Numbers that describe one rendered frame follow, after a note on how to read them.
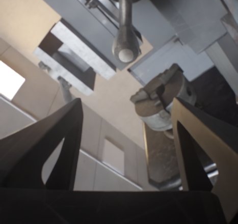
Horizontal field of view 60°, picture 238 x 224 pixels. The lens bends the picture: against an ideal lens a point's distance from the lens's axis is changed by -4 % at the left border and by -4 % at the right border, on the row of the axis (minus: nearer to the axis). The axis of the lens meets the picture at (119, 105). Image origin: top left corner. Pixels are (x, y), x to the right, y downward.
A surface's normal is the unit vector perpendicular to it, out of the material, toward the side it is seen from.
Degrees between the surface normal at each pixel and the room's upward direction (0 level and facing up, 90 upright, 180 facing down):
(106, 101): 90
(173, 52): 90
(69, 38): 90
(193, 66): 90
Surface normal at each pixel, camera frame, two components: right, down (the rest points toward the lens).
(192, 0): -0.02, 0.61
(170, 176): -0.69, -0.58
